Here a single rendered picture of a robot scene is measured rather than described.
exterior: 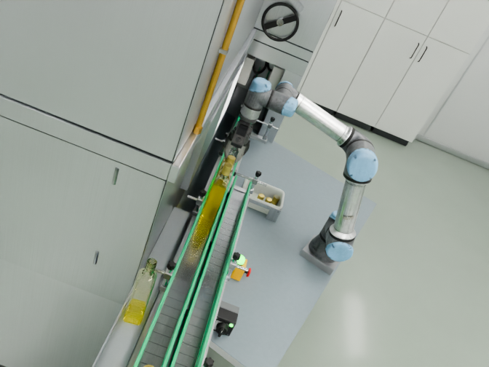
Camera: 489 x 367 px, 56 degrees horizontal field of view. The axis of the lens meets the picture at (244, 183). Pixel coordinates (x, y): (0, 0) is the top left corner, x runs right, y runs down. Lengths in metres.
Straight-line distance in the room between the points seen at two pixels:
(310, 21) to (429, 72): 3.26
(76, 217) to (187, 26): 0.73
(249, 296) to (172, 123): 0.93
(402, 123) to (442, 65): 0.80
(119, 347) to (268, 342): 0.60
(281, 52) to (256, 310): 1.55
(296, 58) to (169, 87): 1.69
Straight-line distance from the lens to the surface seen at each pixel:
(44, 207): 1.60
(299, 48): 2.81
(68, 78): 1.33
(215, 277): 1.77
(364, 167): 1.83
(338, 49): 5.66
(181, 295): 1.67
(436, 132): 6.69
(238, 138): 1.76
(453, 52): 5.85
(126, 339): 1.52
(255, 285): 2.00
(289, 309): 1.99
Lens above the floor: 2.13
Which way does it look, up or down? 33 degrees down
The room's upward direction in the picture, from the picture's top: 24 degrees clockwise
